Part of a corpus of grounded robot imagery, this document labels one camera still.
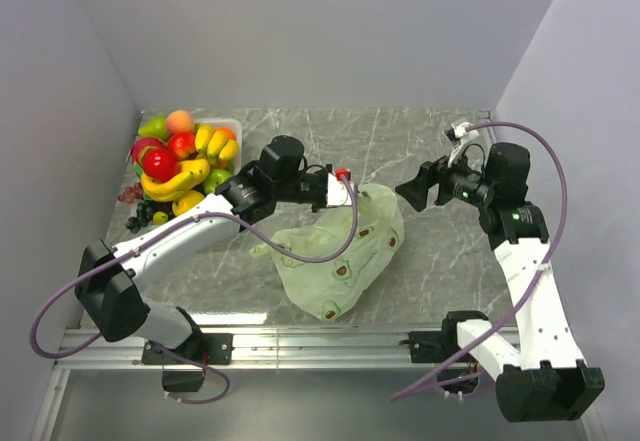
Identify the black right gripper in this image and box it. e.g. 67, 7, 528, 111
395, 143, 496, 212

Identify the pale green avocado plastic bag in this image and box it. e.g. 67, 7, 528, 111
250, 183, 405, 321

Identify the shiny red fake apple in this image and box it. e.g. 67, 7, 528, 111
142, 148, 179, 183

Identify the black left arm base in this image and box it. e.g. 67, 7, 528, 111
141, 333, 233, 404

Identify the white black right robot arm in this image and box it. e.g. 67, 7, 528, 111
394, 143, 605, 422

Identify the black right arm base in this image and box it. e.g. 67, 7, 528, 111
398, 331, 492, 401

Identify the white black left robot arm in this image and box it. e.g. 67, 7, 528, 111
75, 135, 350, 363

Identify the green fake apple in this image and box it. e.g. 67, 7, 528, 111
202, 168, 232, 195

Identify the orange fake tangerine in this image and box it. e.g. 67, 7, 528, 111
215, 127, 236, 140

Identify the yellow fake lemon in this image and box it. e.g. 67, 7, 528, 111
172, 190, 205, 216

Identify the orange fake peach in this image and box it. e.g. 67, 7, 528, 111
166, 110, 195, 135

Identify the small green fake grape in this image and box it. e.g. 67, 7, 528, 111
152, 211, 169, 225

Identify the green yellow fake pear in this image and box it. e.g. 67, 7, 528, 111
137, 117, 171, 142

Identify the pink fake dragon fruit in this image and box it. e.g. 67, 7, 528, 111
130, 137, 165, 165

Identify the red fake grape bunch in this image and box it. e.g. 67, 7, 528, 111
118, 182, 144, 205

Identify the white plastic fruit bin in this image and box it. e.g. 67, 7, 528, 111
128, 116, 244, 232

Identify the small yellow banana bunch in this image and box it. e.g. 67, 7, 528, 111
195, 124, 240, 162

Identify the large yellow banana bunch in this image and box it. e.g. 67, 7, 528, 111
140, 159, 210, 202

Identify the dark purple grape bunch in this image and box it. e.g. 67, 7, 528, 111
125, 200, 154, 234

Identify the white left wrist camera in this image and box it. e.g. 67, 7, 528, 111
326, 168, 358, 208

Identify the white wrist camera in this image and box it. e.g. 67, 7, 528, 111
326, 168, 358, 208
445, 118, 479, 167

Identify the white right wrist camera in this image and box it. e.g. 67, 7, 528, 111
445, 118, 479, 167

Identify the aluminium mounting rail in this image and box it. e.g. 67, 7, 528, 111
53, 325, 581, 371

